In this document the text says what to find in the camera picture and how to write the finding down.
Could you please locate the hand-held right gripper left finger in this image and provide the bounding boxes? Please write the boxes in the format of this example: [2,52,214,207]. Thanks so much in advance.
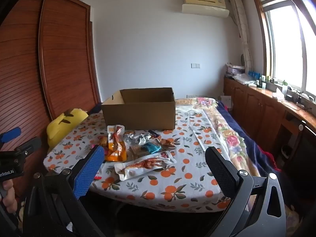
[22,144,106,237]

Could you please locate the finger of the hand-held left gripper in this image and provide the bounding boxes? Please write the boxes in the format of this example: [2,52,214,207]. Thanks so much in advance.
[0,127,22,144]
[14,136,42,157]

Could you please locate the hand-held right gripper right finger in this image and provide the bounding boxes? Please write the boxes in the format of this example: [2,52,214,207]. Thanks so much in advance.
[205,147,287,237]

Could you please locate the long clear snack packet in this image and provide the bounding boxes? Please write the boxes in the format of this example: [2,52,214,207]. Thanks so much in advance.
[114,150,178,181]

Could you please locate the brown cardboard box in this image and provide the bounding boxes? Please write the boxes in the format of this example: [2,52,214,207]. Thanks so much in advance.
[101,87,176,130]

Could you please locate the person's left hand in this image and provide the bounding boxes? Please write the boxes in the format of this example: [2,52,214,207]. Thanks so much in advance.
[0,178,18,214]

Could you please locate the orange snack packet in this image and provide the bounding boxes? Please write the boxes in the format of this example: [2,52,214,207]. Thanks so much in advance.
[105,125,127,162]

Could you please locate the orange-print bed sheet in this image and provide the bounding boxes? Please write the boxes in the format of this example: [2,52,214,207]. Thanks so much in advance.
[43,105,237,213]

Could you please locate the yellow plush pillow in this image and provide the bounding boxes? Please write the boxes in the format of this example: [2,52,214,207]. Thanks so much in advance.
[47,108,89,149]

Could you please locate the navy blanket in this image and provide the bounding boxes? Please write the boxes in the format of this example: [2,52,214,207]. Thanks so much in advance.
[215,100,282,178]

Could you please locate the floral blanket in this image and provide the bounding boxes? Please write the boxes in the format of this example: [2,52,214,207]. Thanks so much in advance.
[175,97,262,178]

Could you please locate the silver snack packet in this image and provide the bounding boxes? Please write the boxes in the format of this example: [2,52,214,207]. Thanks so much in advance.
[123,131,152,145]

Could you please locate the brown snack packet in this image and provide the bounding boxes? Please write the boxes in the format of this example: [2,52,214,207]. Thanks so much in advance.
[158,138,177,150]

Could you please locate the blue snack packet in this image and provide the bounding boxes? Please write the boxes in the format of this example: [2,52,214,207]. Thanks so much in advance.
[142,142,162,154]

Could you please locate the white paper bag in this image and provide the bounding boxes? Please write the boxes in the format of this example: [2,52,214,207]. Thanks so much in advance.
[220,95,232,109]

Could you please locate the wooden cabinet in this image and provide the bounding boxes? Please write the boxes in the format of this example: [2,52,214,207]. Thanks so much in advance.
[223,75,316,173]

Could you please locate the wooden wardrobe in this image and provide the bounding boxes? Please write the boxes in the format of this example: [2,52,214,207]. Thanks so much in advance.
[0,0,102,203]

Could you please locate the white plastic bag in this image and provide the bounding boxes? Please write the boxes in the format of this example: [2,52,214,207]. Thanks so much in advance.
[234,73,257,87]

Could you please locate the pile of boxes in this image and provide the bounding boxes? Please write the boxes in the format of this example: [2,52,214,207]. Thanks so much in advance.
[225,63,246,78]

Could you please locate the window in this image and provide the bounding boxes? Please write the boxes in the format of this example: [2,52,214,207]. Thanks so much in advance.
[252,0,316,104]

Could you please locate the white curtain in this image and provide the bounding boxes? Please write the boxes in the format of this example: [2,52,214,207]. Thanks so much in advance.
[229,0,252,70]

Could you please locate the white air conditioner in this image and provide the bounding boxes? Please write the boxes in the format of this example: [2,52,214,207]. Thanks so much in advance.
[182,0,229,18]

